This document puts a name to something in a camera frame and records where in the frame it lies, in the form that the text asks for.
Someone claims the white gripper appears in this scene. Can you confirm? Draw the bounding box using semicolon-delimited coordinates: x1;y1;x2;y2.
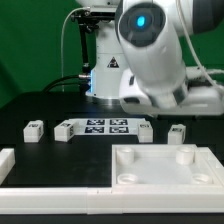
119;69;224;116

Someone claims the white square tabletop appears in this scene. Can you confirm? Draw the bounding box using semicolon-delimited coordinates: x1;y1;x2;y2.
112;144;224;187

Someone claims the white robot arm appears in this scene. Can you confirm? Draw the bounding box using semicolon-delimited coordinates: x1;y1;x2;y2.
76;0;224;116

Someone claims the white left fence piece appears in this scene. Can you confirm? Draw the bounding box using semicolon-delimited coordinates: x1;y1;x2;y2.
0;148;15;185

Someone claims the white front fence wall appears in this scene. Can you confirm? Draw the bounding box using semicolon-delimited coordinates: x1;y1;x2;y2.
0;185;224;215

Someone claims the black cable bundle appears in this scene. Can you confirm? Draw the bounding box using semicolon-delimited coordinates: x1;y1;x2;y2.
41;74;92;94

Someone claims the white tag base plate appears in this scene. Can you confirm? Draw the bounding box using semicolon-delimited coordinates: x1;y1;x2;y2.
75;118;144;135

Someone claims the black camera on stand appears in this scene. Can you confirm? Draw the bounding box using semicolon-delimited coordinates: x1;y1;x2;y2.
71;6;121;75

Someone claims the grey thin cable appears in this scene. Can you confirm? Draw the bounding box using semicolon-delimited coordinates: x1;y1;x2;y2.
60;7;88;93

